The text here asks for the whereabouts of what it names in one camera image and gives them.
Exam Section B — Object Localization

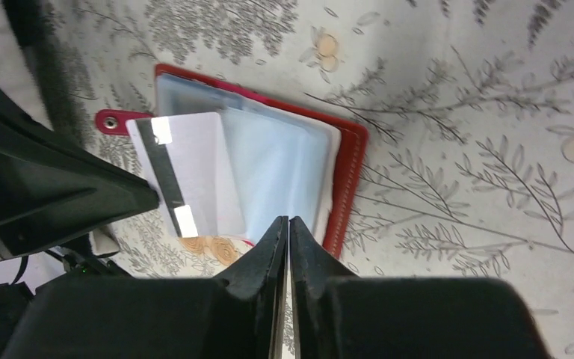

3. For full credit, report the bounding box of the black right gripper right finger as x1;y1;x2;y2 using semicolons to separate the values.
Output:
289;217;356;358

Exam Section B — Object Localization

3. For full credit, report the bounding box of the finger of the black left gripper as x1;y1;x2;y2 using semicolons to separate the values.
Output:
0;89;159;260

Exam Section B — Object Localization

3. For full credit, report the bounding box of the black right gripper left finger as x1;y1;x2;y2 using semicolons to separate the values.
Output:
215;216;288;358

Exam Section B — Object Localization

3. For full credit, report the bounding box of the red leather card holder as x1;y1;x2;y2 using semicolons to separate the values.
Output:
94;64;368;257

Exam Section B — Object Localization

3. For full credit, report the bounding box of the silver grey credit card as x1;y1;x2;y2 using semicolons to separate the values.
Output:
126;112;246;238

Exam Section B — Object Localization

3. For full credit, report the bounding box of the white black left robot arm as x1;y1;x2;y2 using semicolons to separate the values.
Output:
0;90;158;358

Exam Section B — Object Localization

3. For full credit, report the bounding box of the floral patterned table mat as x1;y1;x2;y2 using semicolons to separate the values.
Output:
39;1;574;358

